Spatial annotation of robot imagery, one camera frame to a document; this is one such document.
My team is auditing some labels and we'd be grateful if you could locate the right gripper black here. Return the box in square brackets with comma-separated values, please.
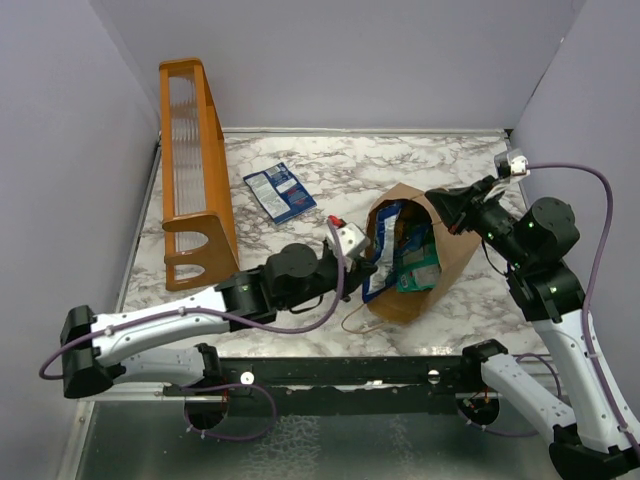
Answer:
[428, 173, 534, 269]

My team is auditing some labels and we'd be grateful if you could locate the blue Burts crisps packet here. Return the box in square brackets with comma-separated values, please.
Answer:
[362, 200, 404, 303]

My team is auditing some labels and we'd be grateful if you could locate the brown paper bag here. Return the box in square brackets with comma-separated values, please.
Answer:
[362, 183, 480, 325]

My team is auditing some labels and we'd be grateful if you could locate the dark blue snack packet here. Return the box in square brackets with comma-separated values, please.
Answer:
[243, 162, 317, 225]

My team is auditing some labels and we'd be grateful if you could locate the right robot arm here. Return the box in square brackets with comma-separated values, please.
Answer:
[425, 176, 639, 479]

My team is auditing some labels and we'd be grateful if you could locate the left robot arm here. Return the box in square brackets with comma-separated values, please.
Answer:
[60, 243, 377, 399]

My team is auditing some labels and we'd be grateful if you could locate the green snack packet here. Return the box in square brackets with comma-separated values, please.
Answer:
[396, 242, 441, 293]

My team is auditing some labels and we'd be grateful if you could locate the orange wooden rack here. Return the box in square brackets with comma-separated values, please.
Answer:
[159, 58, 239, 291]

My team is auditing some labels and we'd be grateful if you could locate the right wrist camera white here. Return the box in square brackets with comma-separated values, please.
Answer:
[494, 148, 529, 179]

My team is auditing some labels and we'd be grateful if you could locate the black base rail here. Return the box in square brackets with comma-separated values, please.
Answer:
[154, 354, 521, 416]

